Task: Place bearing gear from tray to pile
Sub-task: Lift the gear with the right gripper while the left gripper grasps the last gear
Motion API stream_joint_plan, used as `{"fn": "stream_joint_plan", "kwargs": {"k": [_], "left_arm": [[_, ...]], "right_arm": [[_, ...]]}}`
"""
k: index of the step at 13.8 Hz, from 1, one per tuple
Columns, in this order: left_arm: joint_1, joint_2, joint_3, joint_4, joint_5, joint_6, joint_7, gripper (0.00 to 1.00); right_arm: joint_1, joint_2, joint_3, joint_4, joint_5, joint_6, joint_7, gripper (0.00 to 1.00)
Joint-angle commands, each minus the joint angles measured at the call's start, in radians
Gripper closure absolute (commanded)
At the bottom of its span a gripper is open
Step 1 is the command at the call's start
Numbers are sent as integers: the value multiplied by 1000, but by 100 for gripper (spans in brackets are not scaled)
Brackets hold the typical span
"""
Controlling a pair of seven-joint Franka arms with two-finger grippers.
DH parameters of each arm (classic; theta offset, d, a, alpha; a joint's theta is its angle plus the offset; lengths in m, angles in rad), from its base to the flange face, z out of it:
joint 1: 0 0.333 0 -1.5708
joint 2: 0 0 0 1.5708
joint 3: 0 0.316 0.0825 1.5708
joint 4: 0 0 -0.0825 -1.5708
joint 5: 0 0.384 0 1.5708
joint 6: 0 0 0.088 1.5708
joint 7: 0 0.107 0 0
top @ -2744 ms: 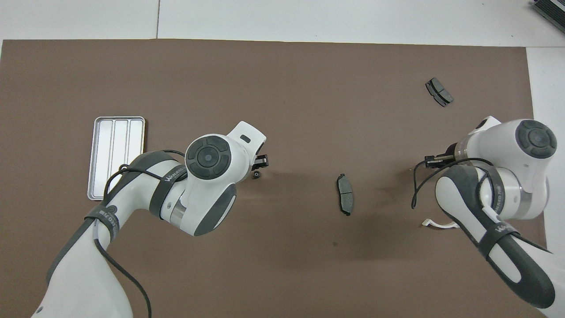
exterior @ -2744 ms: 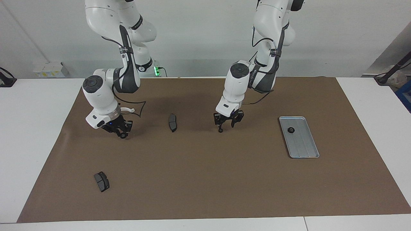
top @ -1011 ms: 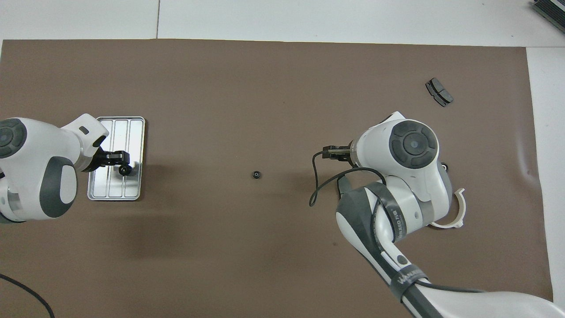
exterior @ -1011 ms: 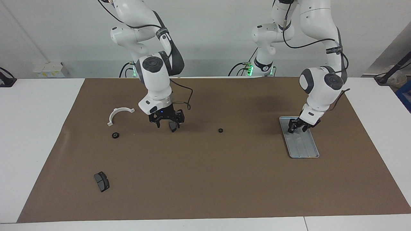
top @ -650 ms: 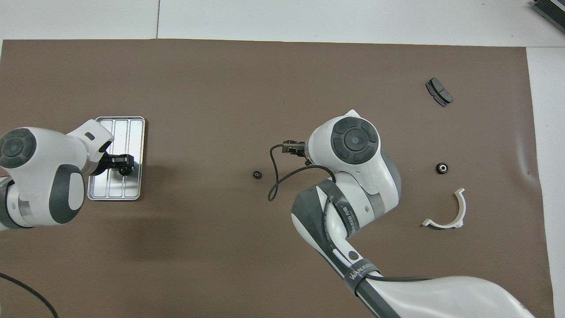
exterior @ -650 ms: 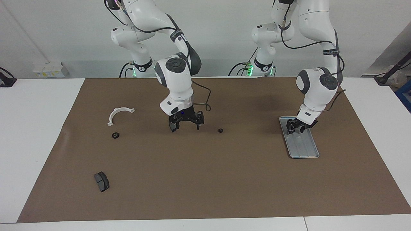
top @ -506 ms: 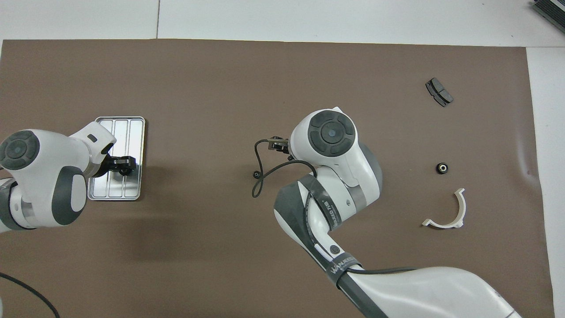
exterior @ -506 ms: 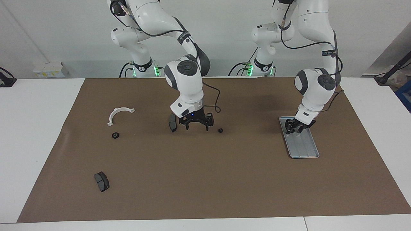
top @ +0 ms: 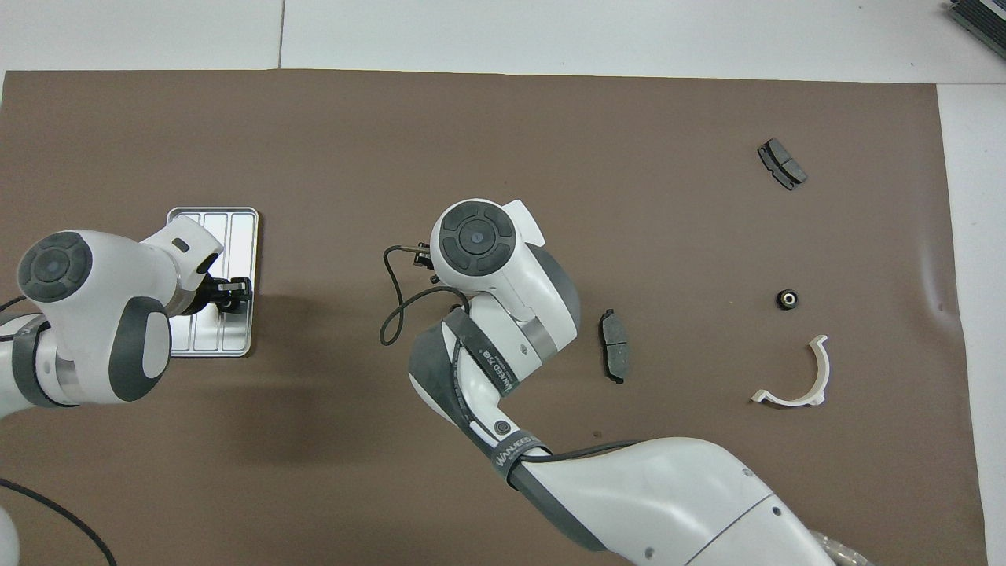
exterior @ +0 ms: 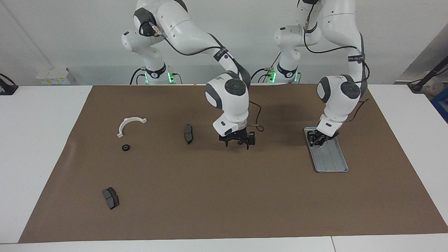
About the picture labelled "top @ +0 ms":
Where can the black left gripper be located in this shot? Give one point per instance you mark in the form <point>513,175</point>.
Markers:
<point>208,292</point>

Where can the white curved plastic bracket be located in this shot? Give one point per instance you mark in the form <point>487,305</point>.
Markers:
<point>790,401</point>

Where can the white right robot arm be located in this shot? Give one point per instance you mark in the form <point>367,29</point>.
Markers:
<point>511,314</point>

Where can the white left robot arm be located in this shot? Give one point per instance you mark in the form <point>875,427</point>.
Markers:
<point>94,314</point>

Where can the silver metal ribbed tray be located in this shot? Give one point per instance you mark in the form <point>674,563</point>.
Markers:
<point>236,236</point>

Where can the dark ribbed metal device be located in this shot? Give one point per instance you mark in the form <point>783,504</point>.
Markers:
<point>982,20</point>

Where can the long grey brake pad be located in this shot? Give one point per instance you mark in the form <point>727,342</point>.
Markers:
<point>614,346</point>

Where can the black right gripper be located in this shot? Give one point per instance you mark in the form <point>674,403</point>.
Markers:
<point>425,263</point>

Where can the brown paper table mat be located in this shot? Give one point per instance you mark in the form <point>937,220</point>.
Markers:
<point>550,157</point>

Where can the short grey brake pad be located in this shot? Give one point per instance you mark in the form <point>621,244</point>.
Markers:
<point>782,163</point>

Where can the large black bearing gear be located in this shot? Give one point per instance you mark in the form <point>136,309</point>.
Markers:
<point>787,299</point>

